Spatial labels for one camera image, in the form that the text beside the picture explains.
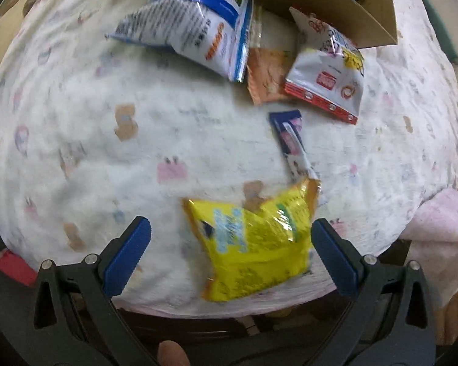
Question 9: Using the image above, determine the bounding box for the person's thumb tip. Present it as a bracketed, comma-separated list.
[157, 340, 191, 366]

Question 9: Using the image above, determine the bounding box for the pink blanket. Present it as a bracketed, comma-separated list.
[400, 188, 458, 309]

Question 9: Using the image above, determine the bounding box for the teal green cloth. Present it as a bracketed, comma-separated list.
[422, 0, 458, 65]

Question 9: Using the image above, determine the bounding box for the white red snack packet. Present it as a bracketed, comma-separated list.
[284, 8, 365, 125]

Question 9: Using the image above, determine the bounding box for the yellow snack bag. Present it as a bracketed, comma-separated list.
[182, 178, 320, 302]

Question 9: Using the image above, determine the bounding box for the dark blue stick snack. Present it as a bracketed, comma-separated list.
[269, 110, 318, 181]

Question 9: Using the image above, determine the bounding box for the white patterned bed quilt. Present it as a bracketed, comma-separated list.
[0, 0, 458, 318]

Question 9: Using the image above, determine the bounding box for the orange snack packet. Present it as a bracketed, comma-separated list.
[246, 48, 295, 106]

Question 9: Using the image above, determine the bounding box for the white blue snack bag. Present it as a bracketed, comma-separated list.
[107, 0, 254, 82]

